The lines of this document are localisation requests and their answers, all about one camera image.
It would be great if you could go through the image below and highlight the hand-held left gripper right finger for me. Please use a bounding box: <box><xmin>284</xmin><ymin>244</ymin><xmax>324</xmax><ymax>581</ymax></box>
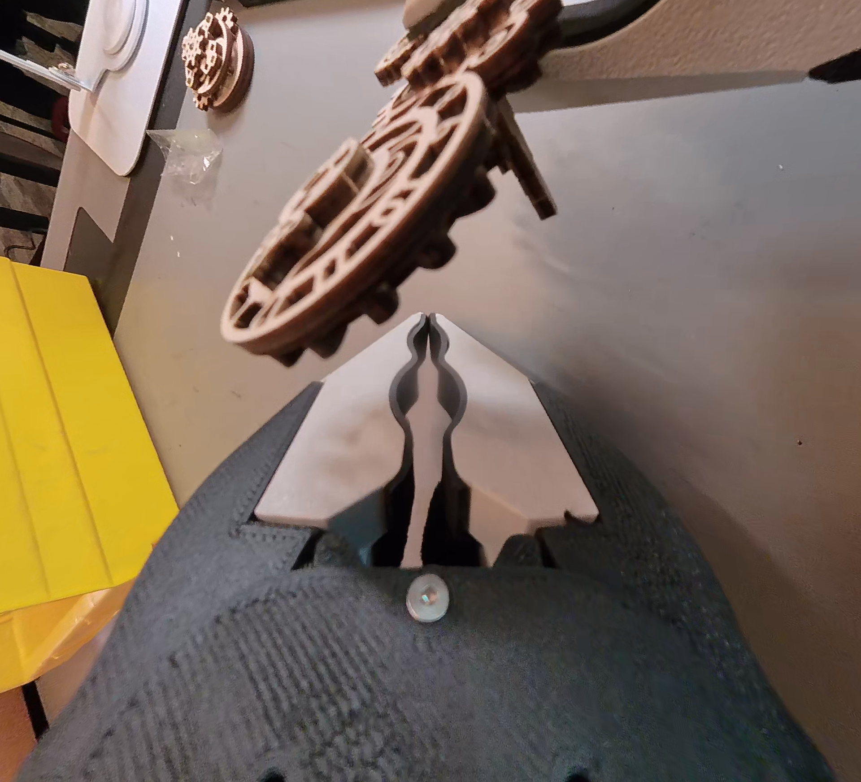
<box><xmin>432</xmin><ymin>311</ymin><xmax>601</xmax><ymax>565</ymax></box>

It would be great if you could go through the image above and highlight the small round wooden gear stack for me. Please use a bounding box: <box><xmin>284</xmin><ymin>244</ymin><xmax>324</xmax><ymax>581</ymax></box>
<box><xmin>180</xmin><ymin>5</ymin><xmax>257</xmax><ymax>112</ymax></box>

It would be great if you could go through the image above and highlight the clear plastic bag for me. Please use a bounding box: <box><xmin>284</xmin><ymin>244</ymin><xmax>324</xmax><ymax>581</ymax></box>
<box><xmin>147</xmin><ymin>128</ymin><xmax>224</xmax><ymax>181</ymax></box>

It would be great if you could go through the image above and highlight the yellow plastic bin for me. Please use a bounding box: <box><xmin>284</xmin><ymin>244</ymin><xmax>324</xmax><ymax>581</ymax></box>
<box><xmin>0</xmin><ymin>257</ymin><xmax>179</xmax><ymax>695</ymax></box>

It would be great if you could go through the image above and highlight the wooden gear assembly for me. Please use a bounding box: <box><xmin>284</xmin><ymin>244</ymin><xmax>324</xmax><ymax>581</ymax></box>
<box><xmin>218</xmin><ymin>0</ymin><xmax>565</xmax><ymax>369</ymax></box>

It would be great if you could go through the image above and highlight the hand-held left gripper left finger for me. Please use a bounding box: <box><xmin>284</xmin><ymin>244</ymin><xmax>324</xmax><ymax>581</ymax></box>
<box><xmin>253</xmin><ymin>311</ymin><xmax>429</xmax><ymax>565</ymax></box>

